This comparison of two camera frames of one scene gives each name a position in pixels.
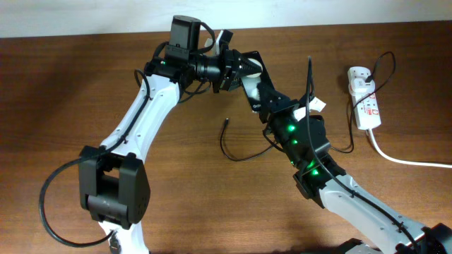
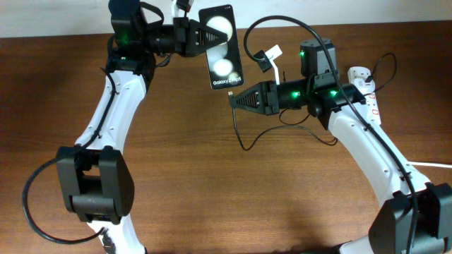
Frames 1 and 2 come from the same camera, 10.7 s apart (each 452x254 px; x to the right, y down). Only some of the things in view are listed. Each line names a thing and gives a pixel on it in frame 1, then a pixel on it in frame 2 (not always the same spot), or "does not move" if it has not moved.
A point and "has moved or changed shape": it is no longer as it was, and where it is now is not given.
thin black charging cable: (274, 149) to (311, 129)
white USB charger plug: (358, 85) does not move
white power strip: (365, 104) does not move
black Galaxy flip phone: (252, 85) has moved or changed shape
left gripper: (229, 68) to (185, 42)
